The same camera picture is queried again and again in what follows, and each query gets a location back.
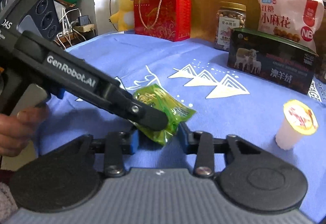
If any olive green snack packet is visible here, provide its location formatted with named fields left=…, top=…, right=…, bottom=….
left=133, top=84, right=196, bottom=146

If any jelly cup yellow lid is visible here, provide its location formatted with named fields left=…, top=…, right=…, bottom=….
left=275, top=100, right=319, bottom=150

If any person's left hand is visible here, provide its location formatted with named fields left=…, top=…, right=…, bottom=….
left=0, top=103, right=49, bottom=157

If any cluttered side shelf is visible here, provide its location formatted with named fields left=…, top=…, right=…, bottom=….
left=54, top=0, right=98, bottom=50

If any blue printed tablecloth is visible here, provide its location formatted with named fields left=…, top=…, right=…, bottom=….
left=35, top=33, right=325, bottom=222

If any yellow duck plush toy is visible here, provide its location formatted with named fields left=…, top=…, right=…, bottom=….
left=109, top=0, right=135, bottom=32

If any red gift box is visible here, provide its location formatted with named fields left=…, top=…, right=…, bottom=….
left=134, top=0, right=192, bottom=42

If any black sheep print tin box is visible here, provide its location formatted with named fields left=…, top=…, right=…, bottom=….
left=227, top=28, right=318, bottom=94

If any left peanut jar gold lid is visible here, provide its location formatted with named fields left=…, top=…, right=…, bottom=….
left=214, top=2, right=247, bottom=51

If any pink twisted snack bag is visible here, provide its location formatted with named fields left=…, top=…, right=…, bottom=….
left=258, top=0, right=324, bottom=52

